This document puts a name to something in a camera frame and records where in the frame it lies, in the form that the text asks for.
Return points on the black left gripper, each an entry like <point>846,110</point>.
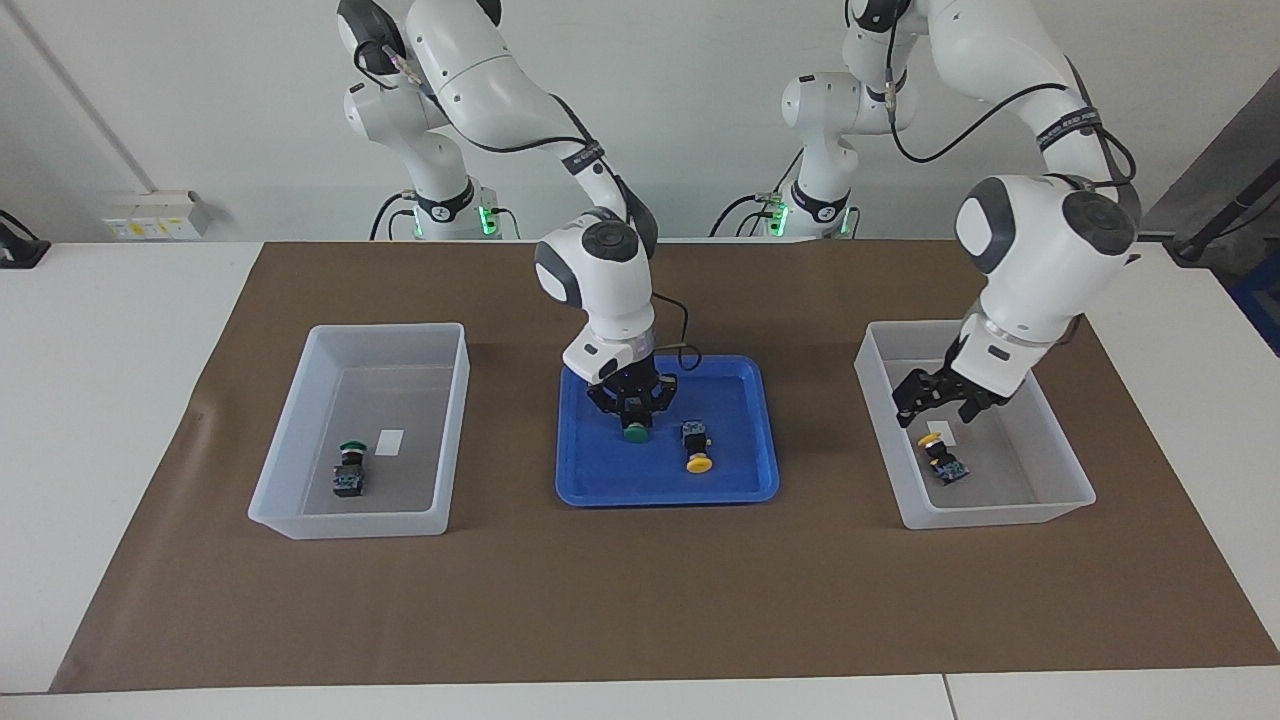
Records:
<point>965,378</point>

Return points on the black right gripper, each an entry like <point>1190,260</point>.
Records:
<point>635,385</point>

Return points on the green mushroom push button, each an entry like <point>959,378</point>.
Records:
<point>635,434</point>

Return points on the yellow flush push button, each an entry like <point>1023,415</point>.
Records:
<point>945,462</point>

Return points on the yellow mushroom push button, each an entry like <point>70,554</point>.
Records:
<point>697,445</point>

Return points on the green flush push button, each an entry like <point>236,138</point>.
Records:
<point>349,472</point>

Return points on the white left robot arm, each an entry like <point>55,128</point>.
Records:
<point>1040,250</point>

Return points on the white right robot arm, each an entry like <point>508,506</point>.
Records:
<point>600,290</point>

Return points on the white paper label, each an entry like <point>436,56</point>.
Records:
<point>390,442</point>
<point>947,432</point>

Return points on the blue plastic tray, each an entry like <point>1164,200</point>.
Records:
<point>660,480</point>

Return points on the translucent white plastic box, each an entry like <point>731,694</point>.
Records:
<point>1000,505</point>
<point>290,470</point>

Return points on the brown table mat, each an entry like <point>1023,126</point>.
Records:
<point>640,600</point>

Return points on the black stand pole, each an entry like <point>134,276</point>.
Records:
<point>1215,222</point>

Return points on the blue crate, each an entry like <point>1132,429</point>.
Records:
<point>1262,300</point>

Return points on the grey panel board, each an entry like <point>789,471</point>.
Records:
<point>1240,150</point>

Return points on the black clamp device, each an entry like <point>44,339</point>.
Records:
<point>15,250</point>

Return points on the white wall socket box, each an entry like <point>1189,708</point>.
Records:
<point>150,218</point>

